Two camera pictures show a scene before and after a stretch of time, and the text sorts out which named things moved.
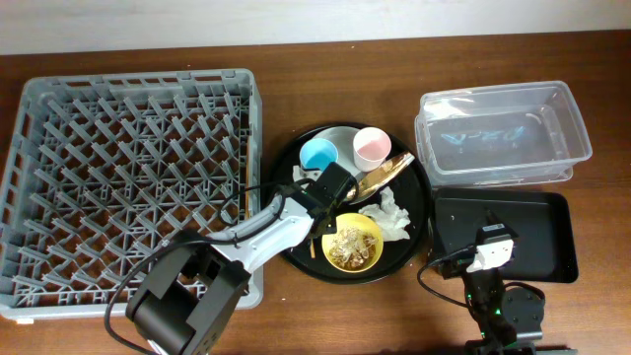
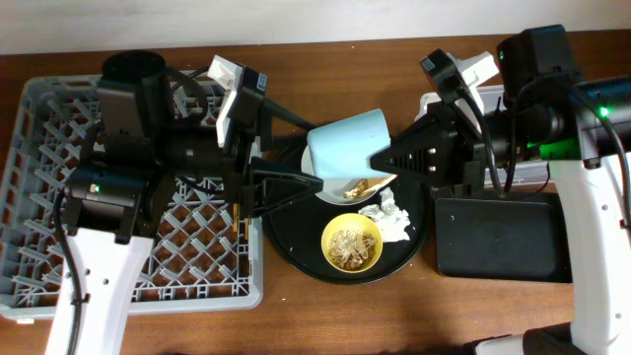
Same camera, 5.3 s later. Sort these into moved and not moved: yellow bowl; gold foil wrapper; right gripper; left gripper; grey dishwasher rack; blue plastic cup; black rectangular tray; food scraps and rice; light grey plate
Moved: blue plastic cup; right gripper; light grey plate; left gripper
Not moved: yellow bowl; gold foil wrapper; grey dishwasher rack; black rectangular tray; food scraps and rice
